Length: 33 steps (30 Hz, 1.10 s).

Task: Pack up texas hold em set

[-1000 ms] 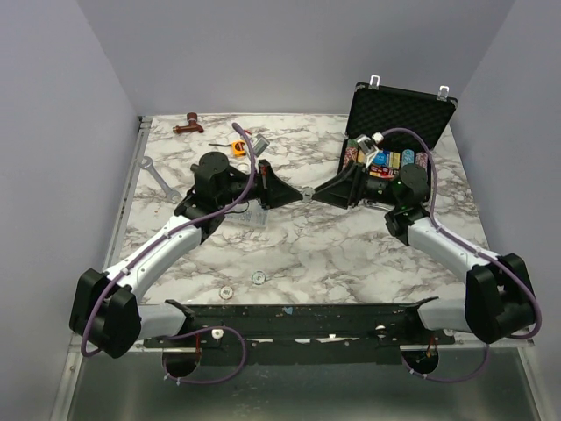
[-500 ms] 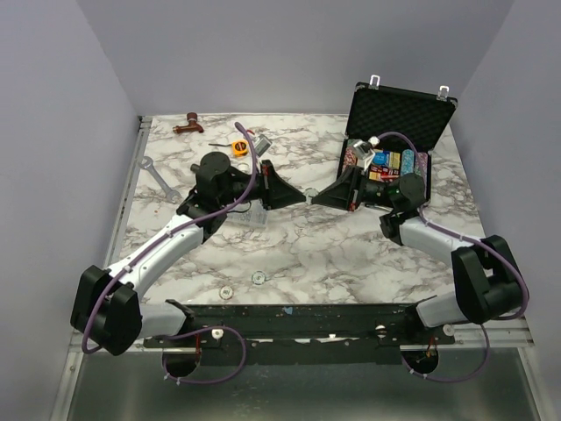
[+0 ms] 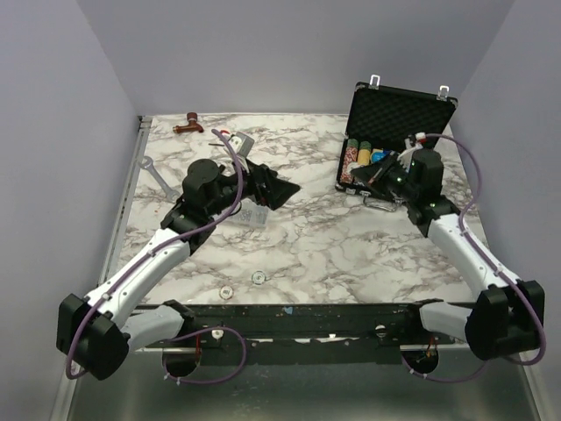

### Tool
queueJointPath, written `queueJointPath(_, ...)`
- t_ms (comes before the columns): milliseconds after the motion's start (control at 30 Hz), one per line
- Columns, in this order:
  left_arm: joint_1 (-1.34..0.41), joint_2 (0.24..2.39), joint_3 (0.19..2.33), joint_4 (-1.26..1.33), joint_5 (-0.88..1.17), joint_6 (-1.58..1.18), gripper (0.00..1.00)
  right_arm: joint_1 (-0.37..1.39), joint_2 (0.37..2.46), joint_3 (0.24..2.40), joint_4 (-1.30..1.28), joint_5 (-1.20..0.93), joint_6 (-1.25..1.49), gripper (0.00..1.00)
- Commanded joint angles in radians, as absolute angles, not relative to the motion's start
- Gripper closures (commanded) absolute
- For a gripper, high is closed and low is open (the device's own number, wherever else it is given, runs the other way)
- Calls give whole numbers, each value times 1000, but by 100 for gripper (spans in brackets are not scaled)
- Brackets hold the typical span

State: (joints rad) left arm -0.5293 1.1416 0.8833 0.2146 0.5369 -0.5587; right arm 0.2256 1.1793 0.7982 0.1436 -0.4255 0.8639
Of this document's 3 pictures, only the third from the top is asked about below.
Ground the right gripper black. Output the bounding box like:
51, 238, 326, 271
352, 151, 419, 202

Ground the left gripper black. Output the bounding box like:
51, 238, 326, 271
208, 154, 300, 217

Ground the blue round dealer chip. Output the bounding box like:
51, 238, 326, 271
370, 150, 389, 163

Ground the white green poker chip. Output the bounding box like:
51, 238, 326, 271
251, 270, 266, 285

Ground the white red poker chip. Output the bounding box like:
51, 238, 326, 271
219, 285, 234, 300

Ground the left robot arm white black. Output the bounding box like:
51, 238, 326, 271
56, 159, 300, 380

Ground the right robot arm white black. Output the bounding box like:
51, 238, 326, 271
351, 149, 545, 360

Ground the yellow green chip row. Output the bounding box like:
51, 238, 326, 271
357, 141, 372, 166

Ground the clear plastic screw organizer box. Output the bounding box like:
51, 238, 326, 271
229, 201, 269, 228

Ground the red poker chip row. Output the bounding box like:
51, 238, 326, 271
339, 139, 359, 183

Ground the black poker chip case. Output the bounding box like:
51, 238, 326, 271
335, 74, 458, 211

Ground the silver wrench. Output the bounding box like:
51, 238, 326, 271
139, 155, 181, 203

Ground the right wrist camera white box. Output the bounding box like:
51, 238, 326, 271
397, 132, 427, 167

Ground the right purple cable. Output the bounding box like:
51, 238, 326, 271
420, 132, 547, 382

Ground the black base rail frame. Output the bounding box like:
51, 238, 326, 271
74, 114, 534, 367

